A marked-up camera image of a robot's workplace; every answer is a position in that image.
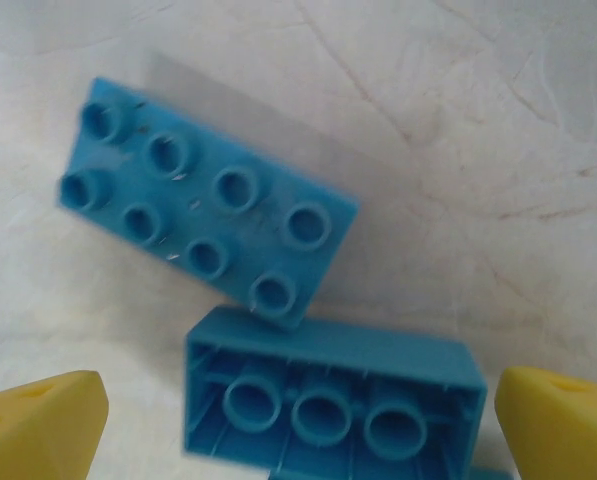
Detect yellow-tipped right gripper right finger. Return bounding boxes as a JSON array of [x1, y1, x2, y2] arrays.
[[495, 365, 597, 480]]

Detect blue lego brick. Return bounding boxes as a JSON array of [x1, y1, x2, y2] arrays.
[[55, 75, 363, 334], [180, 304, 492, 474]]

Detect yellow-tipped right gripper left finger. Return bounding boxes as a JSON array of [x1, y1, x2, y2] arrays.
[[0, 369, 112, 480]]

